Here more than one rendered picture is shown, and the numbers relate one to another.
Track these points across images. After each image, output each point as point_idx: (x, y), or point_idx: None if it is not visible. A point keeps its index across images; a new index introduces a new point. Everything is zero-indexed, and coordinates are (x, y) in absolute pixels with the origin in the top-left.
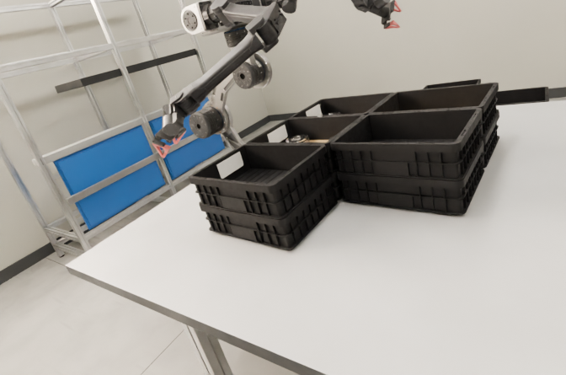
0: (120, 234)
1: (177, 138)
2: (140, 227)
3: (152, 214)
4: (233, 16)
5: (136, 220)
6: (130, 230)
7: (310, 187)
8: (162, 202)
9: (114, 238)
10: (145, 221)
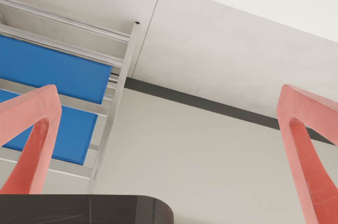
0: (310, 10)
1: (166, 205)
2: None
3: None
4: None
5: (238, 2)
6: None
7: None
8: None
9: (322, 16)
10: None
